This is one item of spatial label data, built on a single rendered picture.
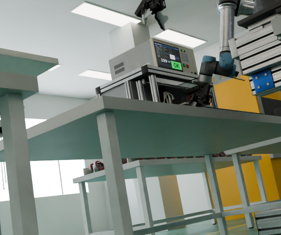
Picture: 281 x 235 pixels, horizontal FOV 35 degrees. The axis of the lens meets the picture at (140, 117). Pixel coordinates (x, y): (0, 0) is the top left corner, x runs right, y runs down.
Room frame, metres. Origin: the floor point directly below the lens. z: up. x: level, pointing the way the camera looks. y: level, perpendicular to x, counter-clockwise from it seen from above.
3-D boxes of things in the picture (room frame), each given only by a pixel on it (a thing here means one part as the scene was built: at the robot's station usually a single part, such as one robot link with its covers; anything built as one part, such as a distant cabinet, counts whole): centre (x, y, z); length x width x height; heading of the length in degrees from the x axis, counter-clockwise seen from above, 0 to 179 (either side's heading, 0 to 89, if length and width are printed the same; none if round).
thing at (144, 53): (2.79, -0.14, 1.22); 0.44 x 0.39 x 0.20; 140
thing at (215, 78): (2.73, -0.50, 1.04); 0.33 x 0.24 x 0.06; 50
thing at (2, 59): (2.26, 0.64, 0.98); 0.37 x 0.35 x 0.46; 140
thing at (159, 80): (2.64, -0.31, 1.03); 0.62 x 0.01 x 0.03; 140
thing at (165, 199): (6.86, -0.06, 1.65); 0.50 x 0.45 x 3.30; 50
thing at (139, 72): (2.78, -0.14, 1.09); 0.68 x 0.44 x 0.05; 140
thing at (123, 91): (2.59, 0.13, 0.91); 0.28 x 0.03 x 0.32; 50
